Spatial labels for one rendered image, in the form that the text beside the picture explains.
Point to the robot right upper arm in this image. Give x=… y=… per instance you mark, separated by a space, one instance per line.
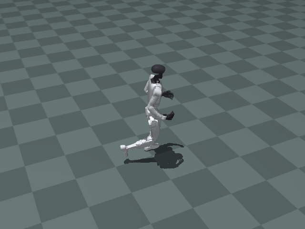
x=156 y=94

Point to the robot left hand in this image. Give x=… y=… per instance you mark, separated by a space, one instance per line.
x=168 y=94

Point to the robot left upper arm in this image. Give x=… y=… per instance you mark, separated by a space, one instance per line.
x=146 y=87

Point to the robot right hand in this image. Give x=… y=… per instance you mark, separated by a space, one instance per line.
x=169 y=116

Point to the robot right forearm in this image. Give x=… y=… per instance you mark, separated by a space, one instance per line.
x=156 y=113

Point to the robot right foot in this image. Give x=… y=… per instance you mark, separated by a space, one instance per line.
x=123 y=148

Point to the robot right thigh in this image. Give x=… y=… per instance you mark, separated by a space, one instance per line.
x=155 y=129

